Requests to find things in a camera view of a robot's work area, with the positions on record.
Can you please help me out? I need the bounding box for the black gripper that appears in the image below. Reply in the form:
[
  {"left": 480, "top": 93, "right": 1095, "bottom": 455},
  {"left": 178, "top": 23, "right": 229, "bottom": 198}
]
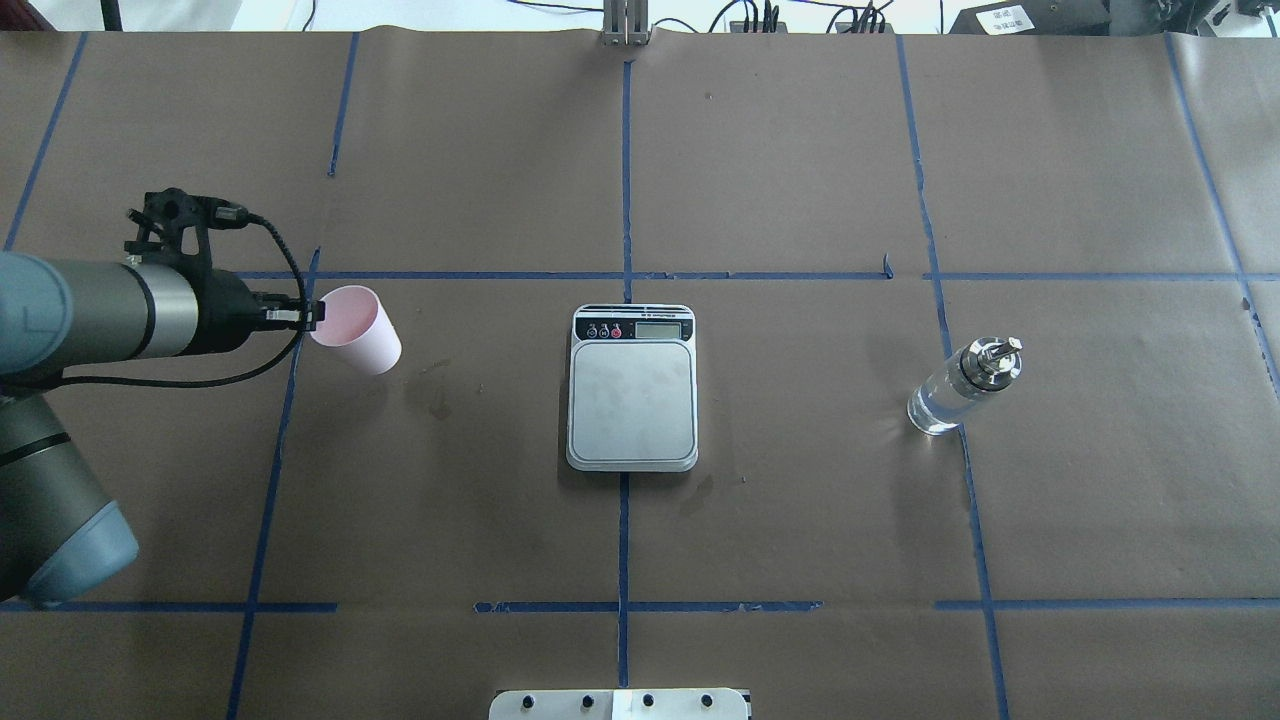
[{"left": 192, "top": 270, "right": 326, "bottom": 355}]

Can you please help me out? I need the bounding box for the pink plastic cup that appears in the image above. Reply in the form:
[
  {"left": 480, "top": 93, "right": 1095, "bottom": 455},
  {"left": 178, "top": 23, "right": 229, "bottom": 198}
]
[{"left": 308, "top": 284, "right": 403, "bottom": 375}]

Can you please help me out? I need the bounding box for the glass sauce bottle steel spout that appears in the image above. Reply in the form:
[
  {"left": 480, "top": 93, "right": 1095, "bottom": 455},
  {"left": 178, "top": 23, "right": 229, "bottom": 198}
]
[{"left": 906, "top": 336, "right": 1025, "bottom": 436}]

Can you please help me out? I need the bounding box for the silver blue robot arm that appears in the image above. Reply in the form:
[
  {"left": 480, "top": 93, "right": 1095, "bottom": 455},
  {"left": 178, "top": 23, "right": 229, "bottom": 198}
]
[{"left": 3, "top": 252, "right": 324, "bottom": 609}]

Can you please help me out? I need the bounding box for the silver digital kitchen scale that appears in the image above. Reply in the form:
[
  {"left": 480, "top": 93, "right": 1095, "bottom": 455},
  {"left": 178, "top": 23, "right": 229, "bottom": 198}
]
[{"left": 564, "top": 304, "right": 699, "bottom": 474}]

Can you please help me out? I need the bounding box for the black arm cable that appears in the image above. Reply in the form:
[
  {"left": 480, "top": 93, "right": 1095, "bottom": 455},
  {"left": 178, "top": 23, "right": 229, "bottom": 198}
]
[{"left": 0, "top": 211, "right": 311, "bottom": 391}]

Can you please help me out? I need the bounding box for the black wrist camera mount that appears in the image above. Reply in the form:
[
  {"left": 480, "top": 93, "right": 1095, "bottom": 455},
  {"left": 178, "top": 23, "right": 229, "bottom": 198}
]
[{"left": 124, "top": 187, "right": 251, "bottom": 281}]

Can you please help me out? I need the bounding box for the aluminium frame post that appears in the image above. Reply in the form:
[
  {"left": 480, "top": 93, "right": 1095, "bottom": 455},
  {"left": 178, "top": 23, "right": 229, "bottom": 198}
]
[{"left": 600, "top": 0, "right": 652, "bottom": 47}]

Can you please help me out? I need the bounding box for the white metal base plate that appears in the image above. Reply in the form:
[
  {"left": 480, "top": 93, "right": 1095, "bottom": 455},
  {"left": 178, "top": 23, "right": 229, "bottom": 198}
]
[{"left": 488, "top": 687, "right": 753, "bottom": 719}]

